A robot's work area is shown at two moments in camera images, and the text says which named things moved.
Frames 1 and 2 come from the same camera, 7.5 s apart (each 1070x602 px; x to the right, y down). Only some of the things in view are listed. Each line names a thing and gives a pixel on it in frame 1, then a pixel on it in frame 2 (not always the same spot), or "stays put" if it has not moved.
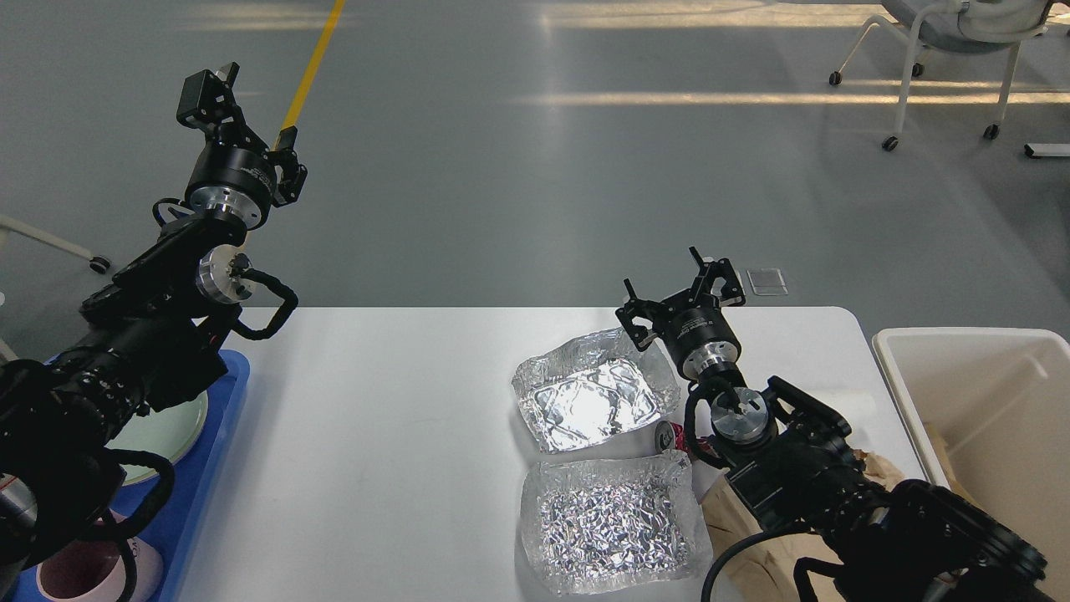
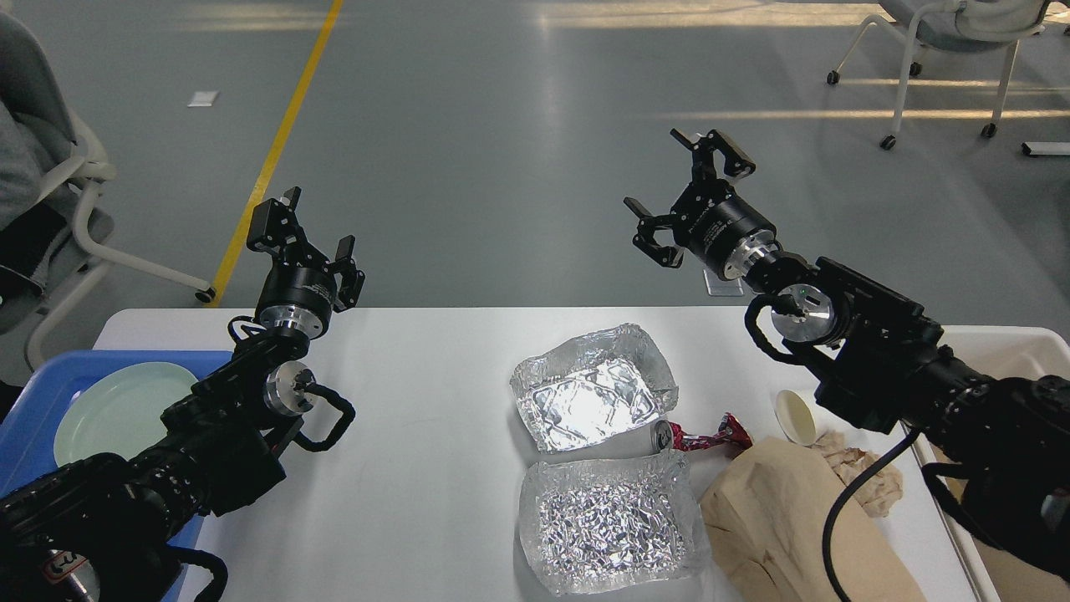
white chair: x=99 y=263 to x=31 y=86
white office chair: x=958 y=26 stays put
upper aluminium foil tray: x=593 y=389 stays put
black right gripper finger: x=640 y=336 to x=644 y=240
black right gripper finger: x=732 y=293 to x=704 y=146
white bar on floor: x=1047 y=150 stays put
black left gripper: x=238 y=173 to x=297 y=292
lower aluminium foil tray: x=601 y=522 stays put
